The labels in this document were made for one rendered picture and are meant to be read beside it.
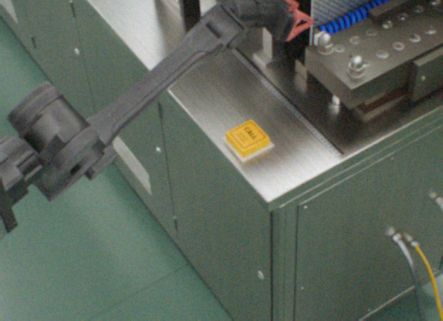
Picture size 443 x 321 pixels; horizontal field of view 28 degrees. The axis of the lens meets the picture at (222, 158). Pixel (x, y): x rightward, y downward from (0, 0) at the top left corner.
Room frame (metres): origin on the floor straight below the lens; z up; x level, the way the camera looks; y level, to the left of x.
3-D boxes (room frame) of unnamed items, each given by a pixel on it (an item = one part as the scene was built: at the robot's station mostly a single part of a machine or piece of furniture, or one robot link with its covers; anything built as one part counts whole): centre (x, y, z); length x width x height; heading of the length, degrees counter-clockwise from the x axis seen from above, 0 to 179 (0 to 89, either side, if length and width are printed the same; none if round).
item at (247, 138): (1.30, -0.06, 0.91); 0.07 x 0.07 x 0.02; 30
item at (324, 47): (1.44, -0.24, 1.05); 0.04 x 0.04 x 0.04
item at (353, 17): (1.54, -0.33, 1.03); 0.21 x 0.04 x 0.03; 120
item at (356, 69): (1.36, -0.29, 1.05); 0.04 x 0.04 x 0.04
